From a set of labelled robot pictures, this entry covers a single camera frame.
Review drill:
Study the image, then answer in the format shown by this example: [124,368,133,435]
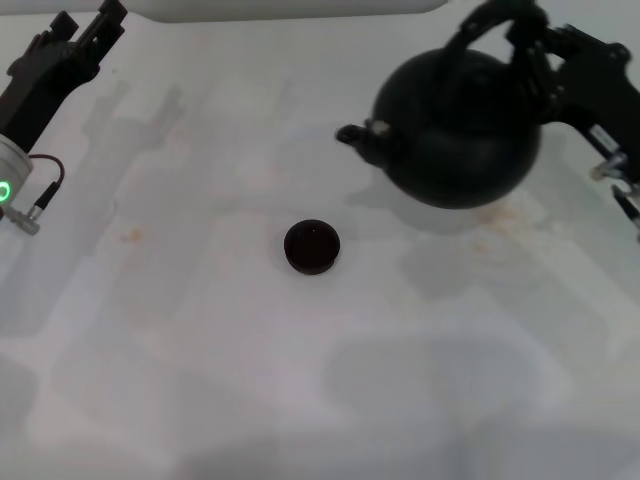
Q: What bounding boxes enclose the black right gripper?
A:
[505,12,640,155]

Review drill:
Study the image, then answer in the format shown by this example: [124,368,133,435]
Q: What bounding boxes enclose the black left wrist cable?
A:
[28,154,67,209]

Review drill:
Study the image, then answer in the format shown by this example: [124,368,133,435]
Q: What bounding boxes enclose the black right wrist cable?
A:
[610,180,640,242]

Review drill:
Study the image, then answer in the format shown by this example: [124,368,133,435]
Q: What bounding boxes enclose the black round teapot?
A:
[334,0,547,211]

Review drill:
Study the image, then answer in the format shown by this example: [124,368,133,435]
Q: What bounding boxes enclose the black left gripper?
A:
[0,0,127,151]

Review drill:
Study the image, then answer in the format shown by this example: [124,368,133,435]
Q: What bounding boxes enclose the white rounded robot base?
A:
[142,0,451,24]

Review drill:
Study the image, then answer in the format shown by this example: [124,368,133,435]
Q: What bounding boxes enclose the dark round teacup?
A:
[283,218,343,278]

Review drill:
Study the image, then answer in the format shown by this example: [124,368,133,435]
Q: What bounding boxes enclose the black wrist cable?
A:
[28,154,67,209]
[610,180,640,242]

